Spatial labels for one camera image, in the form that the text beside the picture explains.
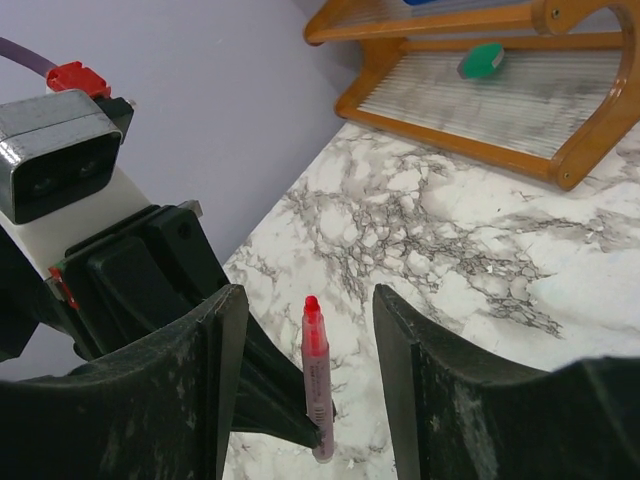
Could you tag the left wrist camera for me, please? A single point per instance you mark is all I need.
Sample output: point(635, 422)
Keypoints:
point(60, 183)

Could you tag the green eraser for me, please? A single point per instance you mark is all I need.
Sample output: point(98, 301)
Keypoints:
point(481, 61)

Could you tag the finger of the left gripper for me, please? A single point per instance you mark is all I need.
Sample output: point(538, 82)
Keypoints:
point(271, 396)

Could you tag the wooden shelf rack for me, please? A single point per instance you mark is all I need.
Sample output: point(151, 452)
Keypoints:
point(565, 94)

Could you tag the blue stapler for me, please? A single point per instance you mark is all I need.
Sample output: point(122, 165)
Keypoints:
point(415, 3)

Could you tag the pink highlighter pen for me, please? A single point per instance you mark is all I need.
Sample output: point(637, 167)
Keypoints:
point(317, 377)

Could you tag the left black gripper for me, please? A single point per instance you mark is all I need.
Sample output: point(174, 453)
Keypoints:
point(115, 287)

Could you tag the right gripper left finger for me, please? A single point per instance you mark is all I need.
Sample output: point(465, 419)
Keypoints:
point(158, 408)

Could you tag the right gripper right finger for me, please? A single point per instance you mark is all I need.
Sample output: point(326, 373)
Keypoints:
point(457, 411)

